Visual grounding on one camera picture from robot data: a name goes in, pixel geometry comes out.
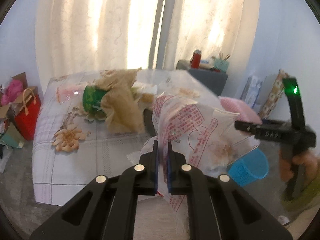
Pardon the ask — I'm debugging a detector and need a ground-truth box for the green sleeved right forearm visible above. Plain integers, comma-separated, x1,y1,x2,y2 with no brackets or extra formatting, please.
281,173,319,212

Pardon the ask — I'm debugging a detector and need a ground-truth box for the patterned flat box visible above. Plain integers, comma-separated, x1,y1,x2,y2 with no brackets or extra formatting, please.
258,69,290,119

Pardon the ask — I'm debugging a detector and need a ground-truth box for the cream lace curtain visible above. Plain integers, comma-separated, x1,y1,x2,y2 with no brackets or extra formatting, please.
35,0,260,94

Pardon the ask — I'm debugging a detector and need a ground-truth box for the pink knitted item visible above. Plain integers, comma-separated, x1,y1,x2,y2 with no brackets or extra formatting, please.
219,96,263,124

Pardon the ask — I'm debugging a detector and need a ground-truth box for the blue plastic trash basket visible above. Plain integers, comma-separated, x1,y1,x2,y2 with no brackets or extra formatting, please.
227,148,269,187

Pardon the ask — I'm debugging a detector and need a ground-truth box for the brown cardboard box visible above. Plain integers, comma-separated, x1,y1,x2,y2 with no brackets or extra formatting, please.
1,72,38,119

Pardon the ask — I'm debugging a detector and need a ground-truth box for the right hand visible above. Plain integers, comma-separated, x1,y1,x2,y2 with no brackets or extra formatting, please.
279,150,319,187

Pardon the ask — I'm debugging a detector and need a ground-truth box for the clear red-printed plastic bag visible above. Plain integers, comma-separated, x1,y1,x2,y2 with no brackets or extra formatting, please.
127,94,260,211

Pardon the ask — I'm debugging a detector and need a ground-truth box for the brown paper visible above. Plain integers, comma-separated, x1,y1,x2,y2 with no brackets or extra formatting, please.
94,69,145,134

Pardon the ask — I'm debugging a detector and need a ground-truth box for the grey cabinet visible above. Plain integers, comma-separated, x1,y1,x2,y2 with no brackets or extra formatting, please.
176,60,228,96

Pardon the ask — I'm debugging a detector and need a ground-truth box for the teal utensil holder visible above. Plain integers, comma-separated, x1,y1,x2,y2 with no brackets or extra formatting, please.
212,53,230,73

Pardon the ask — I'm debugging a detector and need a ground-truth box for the floral plastic tablecloth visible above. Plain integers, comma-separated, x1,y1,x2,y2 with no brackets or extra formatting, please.
32,69,260,206

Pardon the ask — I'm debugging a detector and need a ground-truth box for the red gift bag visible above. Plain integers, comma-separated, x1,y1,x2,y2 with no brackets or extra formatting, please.
14,88,41,141

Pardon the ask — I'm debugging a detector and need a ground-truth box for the red canister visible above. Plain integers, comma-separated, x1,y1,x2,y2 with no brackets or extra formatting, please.
190,49,202,69

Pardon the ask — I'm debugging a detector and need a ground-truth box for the clear pink orange-edged bag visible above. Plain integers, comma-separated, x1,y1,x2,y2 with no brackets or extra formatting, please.
56,83,87,103

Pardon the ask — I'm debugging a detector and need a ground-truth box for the teal box on floor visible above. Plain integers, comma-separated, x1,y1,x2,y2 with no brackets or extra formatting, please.
1,123,25,148

